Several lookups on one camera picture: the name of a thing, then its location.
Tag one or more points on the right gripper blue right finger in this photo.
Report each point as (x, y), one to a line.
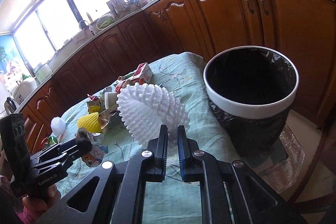
(212, 175)

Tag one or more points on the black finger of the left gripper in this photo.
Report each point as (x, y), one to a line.
(63, 150)

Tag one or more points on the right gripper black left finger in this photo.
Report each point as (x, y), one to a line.
(131, 177)

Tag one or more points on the small white foam net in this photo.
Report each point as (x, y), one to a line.
(58, 126)

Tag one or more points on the blue white cartoon wrapper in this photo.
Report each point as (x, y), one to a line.
(95, 157)

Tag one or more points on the yellow foam fruit net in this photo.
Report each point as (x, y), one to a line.
(90, 123)

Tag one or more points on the white foam fruit net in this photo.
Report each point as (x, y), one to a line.
(144, 108)

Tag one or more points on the red white milk carton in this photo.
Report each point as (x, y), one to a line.
(143, 74)

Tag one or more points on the brown wooden kitchen cabinets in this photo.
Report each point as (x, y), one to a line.
(303, 30)

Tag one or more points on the person's left hand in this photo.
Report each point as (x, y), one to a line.
(34, 207)

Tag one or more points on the steel kettle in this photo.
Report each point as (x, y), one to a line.
(9, 106)

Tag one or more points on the white bin with black liner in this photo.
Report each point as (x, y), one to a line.
(251, 90)

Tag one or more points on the chrome sink faucet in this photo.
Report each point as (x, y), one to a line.
(83, 24)

